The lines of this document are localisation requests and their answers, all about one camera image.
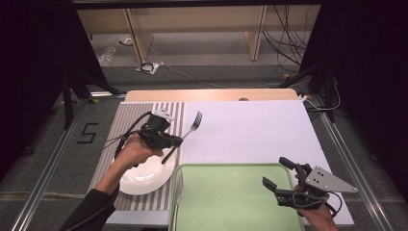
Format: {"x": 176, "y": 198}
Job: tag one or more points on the white ceramic plate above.
{"x": 144, "y": 179}

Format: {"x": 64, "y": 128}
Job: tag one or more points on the wooden office desk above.
{"x": 192, "y": 17}

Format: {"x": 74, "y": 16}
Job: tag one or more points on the person's left hand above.
{"x": 134, "y": 152}

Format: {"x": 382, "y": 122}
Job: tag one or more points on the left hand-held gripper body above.
{"x": 157, "y": 131}

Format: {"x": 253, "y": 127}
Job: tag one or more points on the green plastic tray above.
{"x": 231, "y": 199}

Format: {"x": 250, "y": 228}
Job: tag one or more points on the small white floor item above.
{"x": 126, "y": 41}

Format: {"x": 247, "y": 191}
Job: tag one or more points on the silver fork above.
{"x": 194, "y": 125}

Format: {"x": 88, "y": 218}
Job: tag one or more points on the empty clear bottle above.
{"x": 108, "y": 56}

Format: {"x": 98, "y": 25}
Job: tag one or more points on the aluminium floor rail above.
{"x": 373, "y": 208}
{"x": 41, "y": 179}

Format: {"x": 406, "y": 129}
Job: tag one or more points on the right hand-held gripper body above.
{"x": 324, "y": 183}

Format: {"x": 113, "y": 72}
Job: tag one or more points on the grey striped placemat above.
{"x": 134, "y": 110}

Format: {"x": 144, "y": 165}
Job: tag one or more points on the black metal stand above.
{"x": 67, "y": 102}
{"x": 328, "y": 93}

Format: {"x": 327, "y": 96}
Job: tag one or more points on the person's right hand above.
{"x": 320, "y": 219}

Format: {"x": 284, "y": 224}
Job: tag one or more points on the black curtain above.
{"x": 369, "y": 64}
{"x": 32, "y": 48}

